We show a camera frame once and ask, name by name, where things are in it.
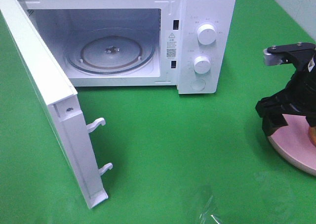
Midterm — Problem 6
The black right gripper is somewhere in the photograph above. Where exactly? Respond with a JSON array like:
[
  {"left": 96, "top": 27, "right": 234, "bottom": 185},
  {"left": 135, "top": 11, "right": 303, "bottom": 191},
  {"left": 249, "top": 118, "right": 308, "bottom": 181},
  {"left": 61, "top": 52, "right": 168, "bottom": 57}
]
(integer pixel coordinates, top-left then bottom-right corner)
[{"left": 255, "top": 57, "right": 316, "bottom": 136}]

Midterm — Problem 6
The pink round plate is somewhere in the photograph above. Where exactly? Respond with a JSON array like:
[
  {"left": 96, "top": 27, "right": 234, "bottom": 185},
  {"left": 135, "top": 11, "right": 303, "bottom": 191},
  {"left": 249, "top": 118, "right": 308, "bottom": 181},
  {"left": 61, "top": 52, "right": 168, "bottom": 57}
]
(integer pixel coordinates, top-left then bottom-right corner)
[{"left": 268, "top": 114, "right": 316, "bottom": 176}]

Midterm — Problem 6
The burger with lettuce and cheese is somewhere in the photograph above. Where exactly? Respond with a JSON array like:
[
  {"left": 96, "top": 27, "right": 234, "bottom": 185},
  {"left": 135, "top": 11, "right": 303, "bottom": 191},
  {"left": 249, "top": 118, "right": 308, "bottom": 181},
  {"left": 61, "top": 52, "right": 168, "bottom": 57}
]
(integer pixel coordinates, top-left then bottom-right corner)
[{"left": 308, "top": 127, "right": 316, "bottom": 146}]

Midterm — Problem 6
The round microwave door button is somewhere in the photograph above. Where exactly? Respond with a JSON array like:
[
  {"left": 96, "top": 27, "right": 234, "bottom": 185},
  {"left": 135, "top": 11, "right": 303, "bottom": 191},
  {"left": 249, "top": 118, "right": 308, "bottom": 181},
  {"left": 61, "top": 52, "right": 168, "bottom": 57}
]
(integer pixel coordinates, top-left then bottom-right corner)
[{"left": 191, "top": 79, "right": 205, "bottom": 91}]

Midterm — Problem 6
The white microwave door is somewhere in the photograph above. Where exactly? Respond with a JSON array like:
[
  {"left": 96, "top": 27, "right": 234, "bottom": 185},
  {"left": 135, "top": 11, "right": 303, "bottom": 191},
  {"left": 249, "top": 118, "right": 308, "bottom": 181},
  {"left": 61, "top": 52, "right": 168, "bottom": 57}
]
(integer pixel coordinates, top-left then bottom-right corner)
[{"left": 0, "top": 0, "right": 113, "bottom": 208}]

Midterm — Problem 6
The lower white microwave knob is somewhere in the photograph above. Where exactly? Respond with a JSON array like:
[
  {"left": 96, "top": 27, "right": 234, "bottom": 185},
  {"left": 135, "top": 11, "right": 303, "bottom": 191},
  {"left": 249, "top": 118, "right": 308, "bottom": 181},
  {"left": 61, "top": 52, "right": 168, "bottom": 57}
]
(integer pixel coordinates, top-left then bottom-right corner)
[{"left": 194, "top": 56, "right": 211, "bottom": 74}]

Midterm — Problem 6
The white microwave knob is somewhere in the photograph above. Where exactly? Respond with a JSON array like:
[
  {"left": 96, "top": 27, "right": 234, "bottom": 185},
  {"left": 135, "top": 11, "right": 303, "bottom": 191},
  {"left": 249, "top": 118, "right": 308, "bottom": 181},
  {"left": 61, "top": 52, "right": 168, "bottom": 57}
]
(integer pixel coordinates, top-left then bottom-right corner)
[
  {"left": 194, "top": 56, "right": 211, "bottom": 74},
  {"left": 197, "top": 23, "right": 217, "bottom": 45}
]

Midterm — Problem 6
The upper white microwave knob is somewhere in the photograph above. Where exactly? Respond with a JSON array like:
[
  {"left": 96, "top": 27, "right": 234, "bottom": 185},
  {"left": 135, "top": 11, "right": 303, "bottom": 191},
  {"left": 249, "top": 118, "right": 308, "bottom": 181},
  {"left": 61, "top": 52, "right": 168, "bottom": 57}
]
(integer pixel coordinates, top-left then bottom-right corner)
[{"left": 197, "top": 23, "right": 217, "bottom": 45}]

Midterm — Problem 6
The white microwave oven body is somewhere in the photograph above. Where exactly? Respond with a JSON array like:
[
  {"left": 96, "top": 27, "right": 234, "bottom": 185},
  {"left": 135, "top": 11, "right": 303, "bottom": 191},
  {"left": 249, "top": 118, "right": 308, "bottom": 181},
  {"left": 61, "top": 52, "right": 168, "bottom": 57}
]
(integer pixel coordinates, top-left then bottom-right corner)
[{"left": 18, "top": 0, "right": 235, "bottom": 94}]

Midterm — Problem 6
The clear tape piece on table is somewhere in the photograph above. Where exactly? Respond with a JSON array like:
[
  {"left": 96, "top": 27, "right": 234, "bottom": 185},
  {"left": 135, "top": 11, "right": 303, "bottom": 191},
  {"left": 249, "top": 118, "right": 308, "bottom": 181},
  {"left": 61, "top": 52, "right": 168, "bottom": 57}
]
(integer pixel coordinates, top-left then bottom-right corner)
[{"left": 197, "top": 202, "right": 223, "bottom": 224}]

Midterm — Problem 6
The glass microwave turntable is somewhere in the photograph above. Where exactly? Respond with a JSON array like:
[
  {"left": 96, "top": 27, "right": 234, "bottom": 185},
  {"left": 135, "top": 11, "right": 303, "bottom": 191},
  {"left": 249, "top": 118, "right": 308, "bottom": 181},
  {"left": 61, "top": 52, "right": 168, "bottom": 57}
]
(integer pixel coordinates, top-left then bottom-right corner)
[{"left": 65, "top": 28, "right": 157, "bottom": 75}]

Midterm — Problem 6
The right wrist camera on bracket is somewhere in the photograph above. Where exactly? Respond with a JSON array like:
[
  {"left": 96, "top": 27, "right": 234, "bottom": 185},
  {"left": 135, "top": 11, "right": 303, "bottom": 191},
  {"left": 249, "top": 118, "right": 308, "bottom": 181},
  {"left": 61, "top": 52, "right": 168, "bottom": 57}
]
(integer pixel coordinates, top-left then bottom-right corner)
[{"left": 263, "top": 42, "right": 316, "bottom": 72}]

